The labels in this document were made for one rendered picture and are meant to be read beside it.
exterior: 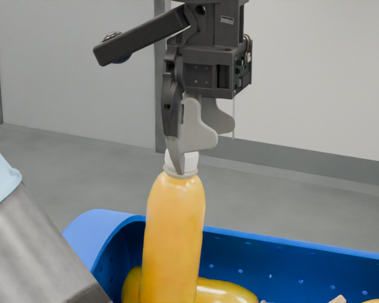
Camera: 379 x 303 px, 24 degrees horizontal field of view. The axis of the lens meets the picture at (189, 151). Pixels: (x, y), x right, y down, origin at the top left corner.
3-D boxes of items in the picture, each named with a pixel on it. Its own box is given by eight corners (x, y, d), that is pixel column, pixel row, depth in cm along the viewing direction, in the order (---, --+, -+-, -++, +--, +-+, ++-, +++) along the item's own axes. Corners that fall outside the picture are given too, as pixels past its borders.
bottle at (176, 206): (206, 302, 110) (222, 167, 104) (169, 323, 105) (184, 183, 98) (163, 281, 114) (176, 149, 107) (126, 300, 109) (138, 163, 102)
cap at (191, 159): (203, 168, 103) (205, 154, 103) (183, 176, 100) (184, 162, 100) (178, 157, 105) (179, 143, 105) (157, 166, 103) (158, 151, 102)
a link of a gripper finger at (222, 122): (231, 167, 103) (228, 96, 98) (184, 161, 105) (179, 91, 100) (240, 154, 105) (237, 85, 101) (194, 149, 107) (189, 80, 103)
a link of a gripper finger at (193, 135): (210, 184, 96) (216, 101, 95) (160, 177, 98) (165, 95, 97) (219, 180, 99) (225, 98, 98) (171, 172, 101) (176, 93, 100)
